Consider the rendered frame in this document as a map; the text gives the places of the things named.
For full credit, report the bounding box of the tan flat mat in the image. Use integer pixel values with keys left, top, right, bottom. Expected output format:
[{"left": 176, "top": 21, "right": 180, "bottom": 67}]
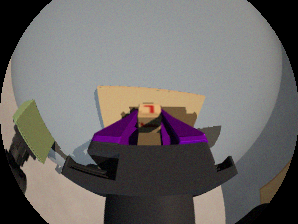
[{"left": 97, "top": 86, "right": 205, "bottom": 145}]

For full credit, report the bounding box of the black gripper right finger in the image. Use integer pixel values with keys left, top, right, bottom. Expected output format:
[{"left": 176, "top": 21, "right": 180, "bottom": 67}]
[{"left": 160, "top": 109, "right": 208, "bottom": 145}]

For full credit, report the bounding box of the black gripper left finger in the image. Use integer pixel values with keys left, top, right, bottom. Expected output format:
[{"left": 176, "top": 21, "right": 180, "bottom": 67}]
[{"left": 91, "top": 109, "right": 139, "bottom": 145}]

